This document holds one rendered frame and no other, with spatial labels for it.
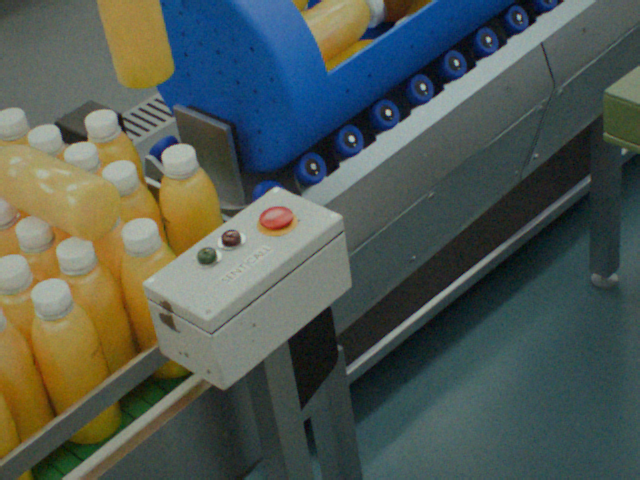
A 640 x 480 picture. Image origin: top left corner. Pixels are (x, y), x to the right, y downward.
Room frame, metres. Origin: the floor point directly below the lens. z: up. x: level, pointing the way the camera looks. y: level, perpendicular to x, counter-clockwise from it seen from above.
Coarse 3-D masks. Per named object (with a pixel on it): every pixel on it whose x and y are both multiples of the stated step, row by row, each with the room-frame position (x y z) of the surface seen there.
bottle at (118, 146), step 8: (120, 128) 1.37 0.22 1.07; (88, 136) 1.36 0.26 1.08; (112, 136) 1.35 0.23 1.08; (120, 136) 1.37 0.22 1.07; (96, 144) 1.35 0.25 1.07; (104, 144) 1.35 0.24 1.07; (112, 144) 1.35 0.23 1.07; (120, 144) 1.35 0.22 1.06; (128, 144) 1.36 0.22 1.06; (104, 152) 1.34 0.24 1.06; (112, 152) 1.34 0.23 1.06; (120, 152) 1.35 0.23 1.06; (128, 152) 1.35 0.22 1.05; (136, 152) 1.37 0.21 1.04; (104, 160) 1.34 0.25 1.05; (112, 160) 1.34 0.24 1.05; (128, 160) 1.35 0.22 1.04; (136, 160) 1.36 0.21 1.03; (136, 168) 1.35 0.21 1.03; (144, 176) 1.38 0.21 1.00; (144, 184) 1.36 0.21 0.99
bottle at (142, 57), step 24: (96, 0) 1.34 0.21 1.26; (120, 0) 1.32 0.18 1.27; (144, 0) 1.32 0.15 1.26; (120, 24) 1.32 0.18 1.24; (144, 24) 1.32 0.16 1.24; (120, 48) 1.32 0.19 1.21; (144, 48) 1.32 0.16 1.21; (168, 48) 1.34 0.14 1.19; (120, 72) 1.33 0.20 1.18; (144, 72) 1.31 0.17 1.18; (168, 72) 1.33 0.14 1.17
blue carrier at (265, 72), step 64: (192, 0) 1.44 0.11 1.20; (256, 0) 1.39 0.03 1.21; (320, 0) 1.73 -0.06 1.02; (448, 0) 1.53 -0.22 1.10; (512, 0) 1.66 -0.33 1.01; (192, 64) 1.45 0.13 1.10; (256, 64) 1.36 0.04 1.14; (320, 64) 1.37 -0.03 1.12; (384, 64) 1.44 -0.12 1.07; (256, 128) 1.38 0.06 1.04; (320, 128) 1.37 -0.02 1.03
